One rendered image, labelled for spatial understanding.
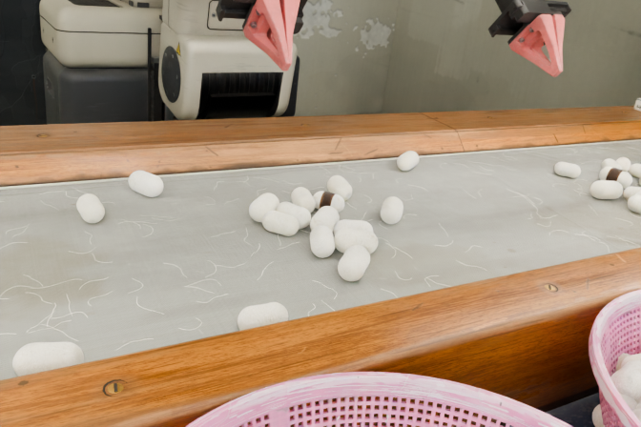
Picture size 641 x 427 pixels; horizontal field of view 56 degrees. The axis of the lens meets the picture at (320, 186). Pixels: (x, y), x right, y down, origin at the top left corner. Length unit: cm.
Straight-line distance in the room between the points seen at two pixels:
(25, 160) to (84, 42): 73
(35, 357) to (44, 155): 30
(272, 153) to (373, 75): 249
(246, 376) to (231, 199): 29
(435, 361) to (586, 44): 210
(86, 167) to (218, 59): 52
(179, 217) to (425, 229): 23
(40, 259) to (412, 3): 273
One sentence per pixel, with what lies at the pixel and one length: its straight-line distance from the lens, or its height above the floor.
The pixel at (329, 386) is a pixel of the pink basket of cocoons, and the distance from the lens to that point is 32.
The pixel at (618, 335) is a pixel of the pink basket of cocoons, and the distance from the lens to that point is 47.
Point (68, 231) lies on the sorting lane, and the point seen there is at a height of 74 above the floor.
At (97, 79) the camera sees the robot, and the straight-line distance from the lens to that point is 136.
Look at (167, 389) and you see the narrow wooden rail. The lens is 32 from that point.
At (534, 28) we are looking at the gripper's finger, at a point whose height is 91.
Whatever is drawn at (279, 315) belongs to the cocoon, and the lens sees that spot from 39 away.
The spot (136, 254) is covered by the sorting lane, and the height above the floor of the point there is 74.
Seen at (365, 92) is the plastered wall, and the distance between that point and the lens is 315.
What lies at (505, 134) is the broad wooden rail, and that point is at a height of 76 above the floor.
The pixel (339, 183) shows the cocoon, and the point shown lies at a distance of 59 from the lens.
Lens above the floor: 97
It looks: 22 degrees down
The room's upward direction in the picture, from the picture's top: 7 degrees clockwise
